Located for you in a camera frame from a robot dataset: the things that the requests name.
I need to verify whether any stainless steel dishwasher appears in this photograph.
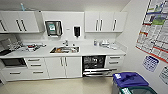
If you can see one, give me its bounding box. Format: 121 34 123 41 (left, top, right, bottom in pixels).
81 54 112 79

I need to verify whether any small dish soap bottle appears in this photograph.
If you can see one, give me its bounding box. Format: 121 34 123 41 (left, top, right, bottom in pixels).
93 39 99 47

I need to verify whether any black soap dispenser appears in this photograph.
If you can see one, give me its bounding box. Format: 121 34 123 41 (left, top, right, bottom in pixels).
73 25 82 39

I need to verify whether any chrome faucet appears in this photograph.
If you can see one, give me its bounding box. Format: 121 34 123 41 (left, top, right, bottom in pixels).
62 39 70 47

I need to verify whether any stainless steel sink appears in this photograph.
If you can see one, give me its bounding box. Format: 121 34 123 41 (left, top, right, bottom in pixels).
49 45 81 55

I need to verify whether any stack of white dishes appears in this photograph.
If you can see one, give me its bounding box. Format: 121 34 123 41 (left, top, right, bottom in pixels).
99 39 111 48

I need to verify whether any white two-door base cabinet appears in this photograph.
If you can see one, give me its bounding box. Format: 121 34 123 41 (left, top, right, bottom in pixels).
44 55 83 80

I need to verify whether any white dish cloth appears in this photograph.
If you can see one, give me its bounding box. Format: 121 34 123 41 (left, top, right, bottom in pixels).
109 43 120 51

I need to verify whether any white drawer unit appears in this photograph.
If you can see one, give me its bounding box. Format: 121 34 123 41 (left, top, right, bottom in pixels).
1 57 51 82
105 53 125 76

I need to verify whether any steel paper towel dispenser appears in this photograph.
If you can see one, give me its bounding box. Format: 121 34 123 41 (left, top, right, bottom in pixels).
44 19 64 38

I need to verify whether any blue lid trash bin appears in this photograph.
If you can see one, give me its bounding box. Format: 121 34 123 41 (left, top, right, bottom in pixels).
111 71 150 90

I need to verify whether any green lid trash bin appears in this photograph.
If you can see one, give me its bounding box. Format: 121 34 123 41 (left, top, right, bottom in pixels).
113 85 158 94

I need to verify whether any small blue bottle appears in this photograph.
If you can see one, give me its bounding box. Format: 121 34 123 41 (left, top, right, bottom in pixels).
20 2 26 12

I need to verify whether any black coffee machine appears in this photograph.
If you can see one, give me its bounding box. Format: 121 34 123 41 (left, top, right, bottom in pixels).
0 37 15 57

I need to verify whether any white wall cabinet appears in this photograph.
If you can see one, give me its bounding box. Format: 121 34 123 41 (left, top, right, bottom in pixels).
84 11 128 34
0 10 45 35

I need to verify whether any colourful wall poster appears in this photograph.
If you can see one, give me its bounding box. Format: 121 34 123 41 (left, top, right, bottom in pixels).
135 0 168 64

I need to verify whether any white square wall sign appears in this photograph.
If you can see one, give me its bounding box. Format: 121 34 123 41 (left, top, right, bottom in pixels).
158 65 168 85

